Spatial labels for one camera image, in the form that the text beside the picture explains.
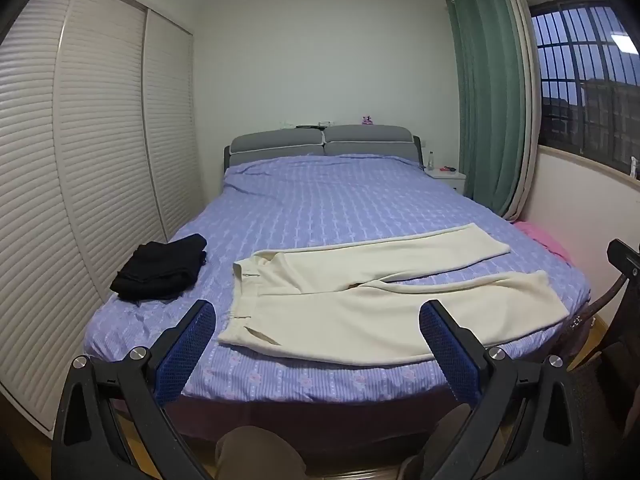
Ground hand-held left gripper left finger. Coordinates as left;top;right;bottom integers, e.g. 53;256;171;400
50;300;218;480

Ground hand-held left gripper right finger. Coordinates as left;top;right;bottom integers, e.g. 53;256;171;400
419;300;586;480

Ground cream pants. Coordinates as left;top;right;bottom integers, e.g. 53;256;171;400
217;222;571;367

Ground person's right leg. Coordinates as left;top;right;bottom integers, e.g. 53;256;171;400
400;402;473;480

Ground person's leg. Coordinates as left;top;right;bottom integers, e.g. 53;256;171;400
400;402;473;480
215;425;306;480

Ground black folded clothes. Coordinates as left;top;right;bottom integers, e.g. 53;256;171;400
110;233;208;303

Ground person's left leg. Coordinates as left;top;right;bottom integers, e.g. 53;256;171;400
215;425;306;480

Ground purple bed skirt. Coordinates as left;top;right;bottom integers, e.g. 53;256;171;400
85;305;596;461

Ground pink cloth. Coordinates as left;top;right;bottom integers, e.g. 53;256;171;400
515;220;576;263

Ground black woven chair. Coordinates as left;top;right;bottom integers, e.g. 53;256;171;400
567;239;640;480

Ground white nightstand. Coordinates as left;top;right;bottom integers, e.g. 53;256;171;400
424;166;467;196

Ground purple floral bed sheet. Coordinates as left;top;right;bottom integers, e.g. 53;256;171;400
82;152;593;406

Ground white louvered wardrobe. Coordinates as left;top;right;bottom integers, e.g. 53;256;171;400
0;0;206;441

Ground grey headboard cushion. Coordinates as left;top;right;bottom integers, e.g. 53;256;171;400
324;124;418;163
230;129;325;171

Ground beige curtain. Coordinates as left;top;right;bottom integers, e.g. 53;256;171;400
500;0;543;223

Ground green curtain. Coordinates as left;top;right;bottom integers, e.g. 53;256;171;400
446;0;528;218

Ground barred window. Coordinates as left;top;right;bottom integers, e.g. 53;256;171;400
530;0;640;173

